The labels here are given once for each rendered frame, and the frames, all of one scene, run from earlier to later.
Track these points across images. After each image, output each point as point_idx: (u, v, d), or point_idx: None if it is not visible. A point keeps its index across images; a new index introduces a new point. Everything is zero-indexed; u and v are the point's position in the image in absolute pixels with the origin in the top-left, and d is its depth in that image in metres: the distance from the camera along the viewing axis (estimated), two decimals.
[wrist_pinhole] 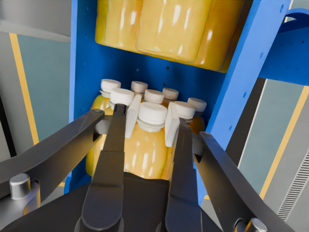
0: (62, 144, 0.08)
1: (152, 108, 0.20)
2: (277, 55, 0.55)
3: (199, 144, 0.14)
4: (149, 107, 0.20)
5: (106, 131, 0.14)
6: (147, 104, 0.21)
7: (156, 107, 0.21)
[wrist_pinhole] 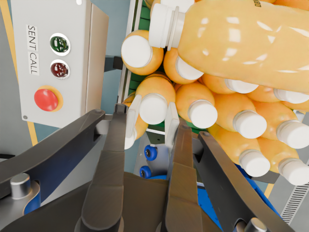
0: (63, 144, 0.08)
1: (150, 118, 0.21)
2: None
3: (199, 144, 0.14)
4: (147, 115, 0.21)
5: (106, 131, 0.14)
6: (146, 107, 0.21)
7: (154, 114, 0.21)
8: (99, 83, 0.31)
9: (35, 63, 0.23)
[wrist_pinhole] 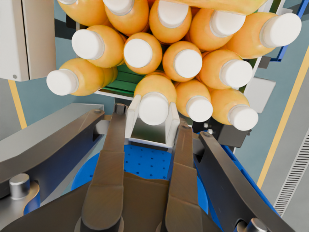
0: (62, 144, 0.08)
1: (83, 53, 0.22)
2: (210, 212, 0.82)
3: (200, 144, 0.14)
4: (80, 49, 0.22)
5: (105, 131, 0.14)
6: (78, 40, 0.22)
7: (87, 47, 0.22)
8: (48, 39, 0.31)
9: None
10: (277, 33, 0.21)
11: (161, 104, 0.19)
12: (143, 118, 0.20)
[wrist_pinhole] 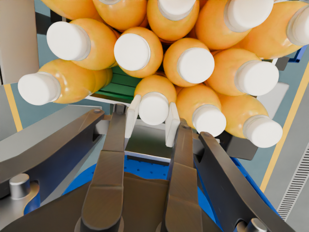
0: (62, 144, 0.08)
1: (62, 52, 0.17)
2: None
3: (200, 144, 0.14)
4: (58, 47, 0.17)
5: (105, 131, 0.14)
6: (54, 36, 0.17)
7: (66, 45, 0.17)
8: (27, 36, 0.26)
9: None
10: None
11: (161, 104, 0.19)
12: (143, 118, 0.20)
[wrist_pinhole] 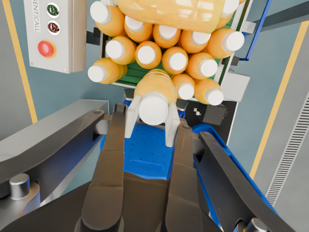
0: (62, 144, 0.08)
1: (112, 55, 0.36)
2: (203, 190, 0.95)
3: (200, 144, 0.14)
4: (111, 52, 0.36)
5: (105, 131, 0.14)
6: (110, 47, 0.35)
7: (115, 51, 0.36)
8: (82, 44, 0.44)
9: (37, 23, 0.36)
10: (230, 43, 0.34)
11: (161, 104, 0.19)
12: (143, 118, 0.20)
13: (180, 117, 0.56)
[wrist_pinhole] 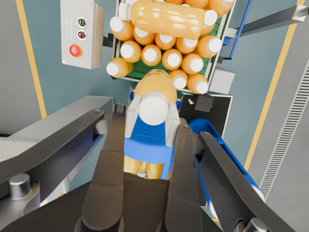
0: (62, 144, 0.08)
1: (125, 55, 0.49)
2: (198, 174, 1.08)
3: (200, 144, 0.14)
4: (124, 53, 0.48)
5: (105, 131, 0.14)
6: (123, 49, 0.48)
7: (127, 52, 0.48)
8: (100, 47, 0.57)
9: (70, 32, 0.49)
10: (212, 46, 0.47)
11: (161, 104, 0.19)
12: (143, 118, 0.20)
13: (177, 106, 0.68)
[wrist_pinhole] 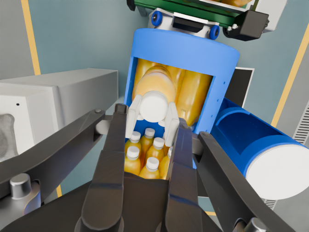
0: (63, 144, 0.08)
1: None
2: (221, 146, 0.90)
3: (199, 144, 0.14)
4: None
5: (106, 131, 0.14)
6: None
7: None
8: None
9: None
10: None
11: None
12: None
13: (215, 31, 0.51)
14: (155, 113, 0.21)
